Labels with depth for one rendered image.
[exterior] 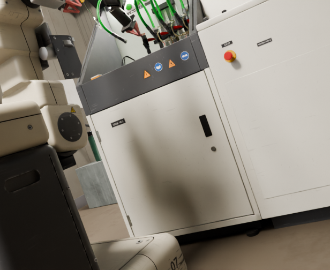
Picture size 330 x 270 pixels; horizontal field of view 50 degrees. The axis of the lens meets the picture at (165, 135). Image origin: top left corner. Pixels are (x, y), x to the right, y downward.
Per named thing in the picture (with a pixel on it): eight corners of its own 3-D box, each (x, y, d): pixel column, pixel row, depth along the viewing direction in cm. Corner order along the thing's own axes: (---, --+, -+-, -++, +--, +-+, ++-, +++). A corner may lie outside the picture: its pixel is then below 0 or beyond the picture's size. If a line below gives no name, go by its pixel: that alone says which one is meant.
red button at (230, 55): (224, 64, 147) (219, 52, 146) (226, 64, 150) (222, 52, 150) (235, 59, 145) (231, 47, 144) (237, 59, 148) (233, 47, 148)
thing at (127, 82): (91, 113, 180) (81, 84, 180) (96, 113, 184) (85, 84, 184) (201, 70, 155) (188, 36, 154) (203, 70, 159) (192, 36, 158)
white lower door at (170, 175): (134, 238, 184) (89, 115, 181) (135, 236, 186) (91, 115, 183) (253, 214, 157) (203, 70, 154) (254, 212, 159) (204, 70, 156)
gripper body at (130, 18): (136, 16, 183) (126, 5, 179) (132, 29, 178) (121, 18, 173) (127, 21, 187) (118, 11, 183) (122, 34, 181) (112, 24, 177)
